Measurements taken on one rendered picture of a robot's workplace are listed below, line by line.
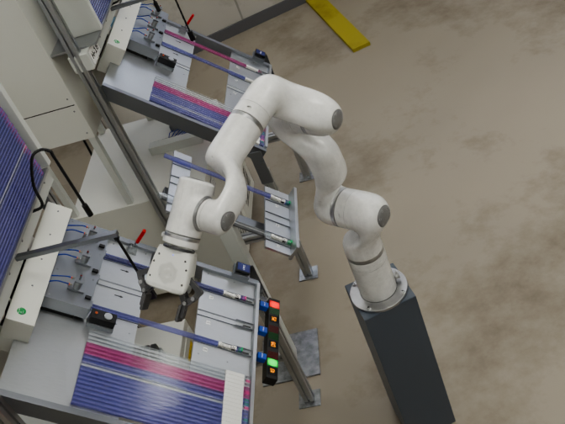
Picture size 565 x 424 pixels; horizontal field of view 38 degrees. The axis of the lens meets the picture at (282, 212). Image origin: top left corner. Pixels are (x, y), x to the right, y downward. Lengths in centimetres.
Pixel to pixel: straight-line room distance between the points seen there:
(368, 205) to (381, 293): 37
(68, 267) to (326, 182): 82
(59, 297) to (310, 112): 92
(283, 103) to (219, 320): 89
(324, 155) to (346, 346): 143
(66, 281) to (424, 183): 214
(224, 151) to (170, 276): 31
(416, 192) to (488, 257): 60
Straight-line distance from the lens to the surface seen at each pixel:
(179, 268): 186
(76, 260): 254
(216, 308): 268
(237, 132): 192
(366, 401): 328
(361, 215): 232
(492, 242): 371
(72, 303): 244
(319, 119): 205
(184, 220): 184
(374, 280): 254
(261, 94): 198
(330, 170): 223
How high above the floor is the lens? 260
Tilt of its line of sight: 38 degrees down
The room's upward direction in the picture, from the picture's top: 23 degrees counter-clockwise
